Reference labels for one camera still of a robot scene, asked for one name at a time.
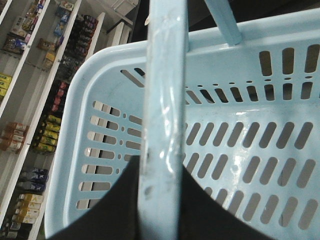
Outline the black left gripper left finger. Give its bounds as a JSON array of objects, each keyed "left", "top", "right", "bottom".
[{"left": 51, "top": 155, "right": 141, "bottom": 240}]

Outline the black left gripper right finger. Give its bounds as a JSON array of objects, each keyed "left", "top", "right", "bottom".
[{"left": 178, "top": 168, "right": 270, "bottom": 240}]

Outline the light blue plastic basket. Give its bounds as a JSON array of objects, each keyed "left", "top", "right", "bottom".
[{"left": 44, "top": 0, "right": 320, "bottom": 240}]

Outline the white store shelf unit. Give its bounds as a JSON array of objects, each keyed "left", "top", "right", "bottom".
[{"left": 0, "top": 0, "right": 106, "bottom": 240}]

